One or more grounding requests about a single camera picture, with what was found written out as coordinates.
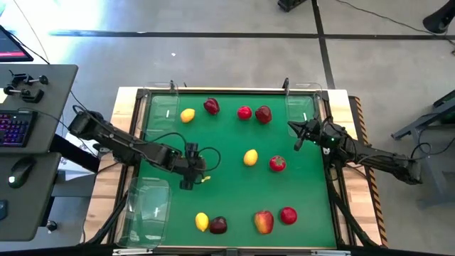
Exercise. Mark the clear plastic basket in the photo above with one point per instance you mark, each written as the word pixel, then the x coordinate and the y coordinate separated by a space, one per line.
pixel 145 213
pixel 298 105
pixel 161 113

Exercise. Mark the yellow black hazard strip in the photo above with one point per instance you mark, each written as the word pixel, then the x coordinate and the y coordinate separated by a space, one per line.
pixel 374 192

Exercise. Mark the black round floor base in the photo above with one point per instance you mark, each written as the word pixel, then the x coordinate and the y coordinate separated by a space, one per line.
pixel 440 19

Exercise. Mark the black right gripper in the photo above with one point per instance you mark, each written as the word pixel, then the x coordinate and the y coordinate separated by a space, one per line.
pixel 314 131

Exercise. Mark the black round knob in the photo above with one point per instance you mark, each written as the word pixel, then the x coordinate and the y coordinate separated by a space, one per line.
pixel 52 225

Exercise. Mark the red yellow apple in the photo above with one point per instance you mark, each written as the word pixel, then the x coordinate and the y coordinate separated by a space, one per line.
pixel 264 222

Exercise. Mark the computer monitor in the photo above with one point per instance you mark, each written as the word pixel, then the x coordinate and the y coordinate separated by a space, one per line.
pixel 9 46

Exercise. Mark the silver metal bracket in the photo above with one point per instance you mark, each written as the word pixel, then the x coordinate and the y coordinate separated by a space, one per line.
pixel 330 252
pixel 131 251

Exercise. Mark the black clamp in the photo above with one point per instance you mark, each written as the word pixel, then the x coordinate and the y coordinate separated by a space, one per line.
pixel 26 79
pixel 28 95

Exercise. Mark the black computer mouse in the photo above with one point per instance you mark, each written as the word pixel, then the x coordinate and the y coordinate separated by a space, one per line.
pixel 20 171

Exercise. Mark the black floor stand base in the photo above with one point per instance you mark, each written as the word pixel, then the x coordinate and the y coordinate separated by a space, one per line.
pixel 289 4

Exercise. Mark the red tomato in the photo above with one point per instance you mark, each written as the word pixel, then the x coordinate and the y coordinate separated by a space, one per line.
pixel 244 112
pixel 277 163
pixel 288 215

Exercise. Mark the backlit keyboard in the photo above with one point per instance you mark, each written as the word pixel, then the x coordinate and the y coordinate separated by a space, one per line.
pixel 16 128

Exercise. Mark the grey desk top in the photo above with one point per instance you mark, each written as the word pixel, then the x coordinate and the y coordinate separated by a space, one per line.
pixel 57 89
pixel 32 213

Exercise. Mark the yellow tag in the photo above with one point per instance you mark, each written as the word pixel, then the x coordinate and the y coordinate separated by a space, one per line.
pixel 205 178

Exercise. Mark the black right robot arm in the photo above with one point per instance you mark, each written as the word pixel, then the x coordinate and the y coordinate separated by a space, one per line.
pixel 377 158

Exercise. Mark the orange-tinted yellow lemon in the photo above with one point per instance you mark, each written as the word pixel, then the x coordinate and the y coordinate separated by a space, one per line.
pixel 250 157

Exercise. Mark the grey metal cart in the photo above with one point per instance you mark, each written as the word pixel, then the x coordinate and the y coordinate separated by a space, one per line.
pixel 435 170

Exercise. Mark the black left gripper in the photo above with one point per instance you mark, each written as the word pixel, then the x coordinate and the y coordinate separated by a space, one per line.
pixel 186 167

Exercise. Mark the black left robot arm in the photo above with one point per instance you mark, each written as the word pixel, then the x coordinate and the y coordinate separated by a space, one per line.
pixel 117 140

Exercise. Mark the green table mat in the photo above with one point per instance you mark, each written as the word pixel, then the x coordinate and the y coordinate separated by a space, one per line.
pixel 231 192

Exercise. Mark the black table frame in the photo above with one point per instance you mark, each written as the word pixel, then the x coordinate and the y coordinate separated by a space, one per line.
pixel 141 93

